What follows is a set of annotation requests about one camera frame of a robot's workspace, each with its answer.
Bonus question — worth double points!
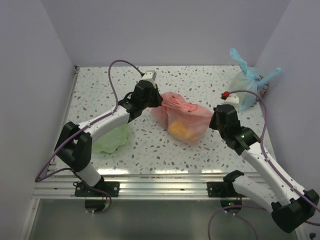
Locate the green plastic plate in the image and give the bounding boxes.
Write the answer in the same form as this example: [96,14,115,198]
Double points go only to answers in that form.
[92,124,131,154]

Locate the purple cable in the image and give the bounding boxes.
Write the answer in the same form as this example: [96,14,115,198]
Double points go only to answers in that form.
[34,59,145,183]
[208,90,320,240]

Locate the black base bracket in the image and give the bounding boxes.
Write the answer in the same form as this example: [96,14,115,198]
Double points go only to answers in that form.
[72,181,120,198]
[206,170,245,198]

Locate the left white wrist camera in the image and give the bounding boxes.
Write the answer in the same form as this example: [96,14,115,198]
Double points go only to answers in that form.
[140,70,157,88]

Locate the left black base bracket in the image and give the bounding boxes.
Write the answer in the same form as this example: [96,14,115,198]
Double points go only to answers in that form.
[72,181,120,198]

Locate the blue knotted plastic bag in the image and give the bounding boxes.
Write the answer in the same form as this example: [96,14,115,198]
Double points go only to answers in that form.
[228,48,282,111]

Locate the aluminium mounting rail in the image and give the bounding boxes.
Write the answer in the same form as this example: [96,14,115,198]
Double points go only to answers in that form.
[32,162,276,200]

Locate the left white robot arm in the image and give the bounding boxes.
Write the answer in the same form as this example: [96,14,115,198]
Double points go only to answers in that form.
[54,79,163,197]

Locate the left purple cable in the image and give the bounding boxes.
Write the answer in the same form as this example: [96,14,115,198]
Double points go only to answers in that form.
[34,59,145,183]

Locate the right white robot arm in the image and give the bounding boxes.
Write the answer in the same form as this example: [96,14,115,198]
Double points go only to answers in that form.
[209,104,320,233]

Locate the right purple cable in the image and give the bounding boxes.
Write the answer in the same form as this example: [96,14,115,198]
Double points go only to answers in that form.
[208,90,320,240]

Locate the right black base bracket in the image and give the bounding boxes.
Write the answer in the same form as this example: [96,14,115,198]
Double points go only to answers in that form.
[206,170,245,198]

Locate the orange fruit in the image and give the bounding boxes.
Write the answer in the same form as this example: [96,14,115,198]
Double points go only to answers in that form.
[168,121,199,142]

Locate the pink plastic bag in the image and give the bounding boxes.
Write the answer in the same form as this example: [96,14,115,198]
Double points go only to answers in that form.
[150,92,213,145]

